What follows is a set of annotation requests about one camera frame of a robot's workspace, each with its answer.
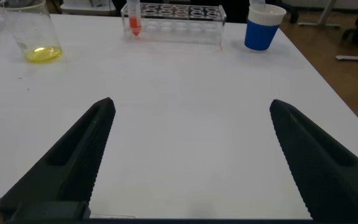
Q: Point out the clear glass beaker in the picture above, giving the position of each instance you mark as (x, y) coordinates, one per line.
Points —
(42, 53)

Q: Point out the blue white paper cup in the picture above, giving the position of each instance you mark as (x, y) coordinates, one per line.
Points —
(261, 35)

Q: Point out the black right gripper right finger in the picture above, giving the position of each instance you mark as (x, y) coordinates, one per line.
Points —
(331, 174)

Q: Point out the orange-red pigment test tube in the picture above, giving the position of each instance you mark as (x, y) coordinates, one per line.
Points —
(134, 23)

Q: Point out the long white desk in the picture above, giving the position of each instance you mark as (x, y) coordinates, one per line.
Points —
(322, 18)

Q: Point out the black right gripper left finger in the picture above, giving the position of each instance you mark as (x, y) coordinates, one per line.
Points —
(70, 171)

